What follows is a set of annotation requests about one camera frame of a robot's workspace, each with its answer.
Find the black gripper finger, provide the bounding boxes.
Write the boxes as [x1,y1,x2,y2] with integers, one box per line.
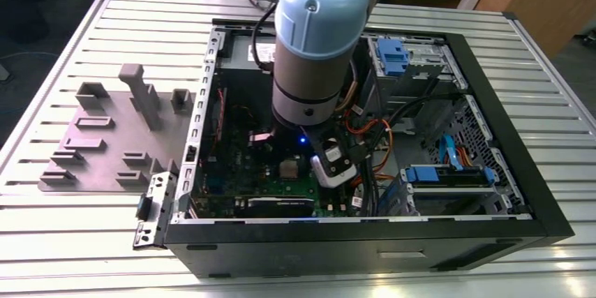
[250,131,276,153]

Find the silver CPU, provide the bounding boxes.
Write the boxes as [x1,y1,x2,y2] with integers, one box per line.
[278,157,300,179]

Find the green motherboard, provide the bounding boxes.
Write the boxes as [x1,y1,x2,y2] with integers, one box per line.
[194,116,363,218]

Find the grey power supply unit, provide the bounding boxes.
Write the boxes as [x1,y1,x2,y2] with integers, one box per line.
[218,35,276,121]

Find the black graphics card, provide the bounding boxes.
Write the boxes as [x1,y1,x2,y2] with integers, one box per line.
[235,195,316,218]

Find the silver metal drive cage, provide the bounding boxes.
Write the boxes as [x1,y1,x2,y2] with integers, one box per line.
[360,36,467,117]

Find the hard disk in blue carrier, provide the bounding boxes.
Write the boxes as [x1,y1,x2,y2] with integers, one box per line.
[403,165,498,187]

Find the grey parts rack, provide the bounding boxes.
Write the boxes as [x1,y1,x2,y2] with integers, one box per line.
[38,63,196,194]

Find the blue drive carrier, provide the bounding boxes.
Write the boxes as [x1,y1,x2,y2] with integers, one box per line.
[378,38,411,77]

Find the black PC case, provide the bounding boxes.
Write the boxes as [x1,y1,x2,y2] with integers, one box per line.
[163,17,576,280]

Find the silver metal disk bay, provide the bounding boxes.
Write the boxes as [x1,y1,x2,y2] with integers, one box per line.
[398,163,535,218]

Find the orange wire bundle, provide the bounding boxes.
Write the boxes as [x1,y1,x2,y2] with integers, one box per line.
[344,118,398,187]

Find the black cable bundle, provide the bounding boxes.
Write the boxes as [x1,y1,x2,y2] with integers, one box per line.
[358,94,460,217]

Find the silver expansion card bracket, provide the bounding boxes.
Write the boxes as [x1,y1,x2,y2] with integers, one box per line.
[132,169,182,251]

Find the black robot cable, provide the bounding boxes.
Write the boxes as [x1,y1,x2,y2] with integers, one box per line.
[250,0,282,73]

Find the blue wire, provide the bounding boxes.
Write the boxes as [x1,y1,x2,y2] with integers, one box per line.
[438,135,467,172]

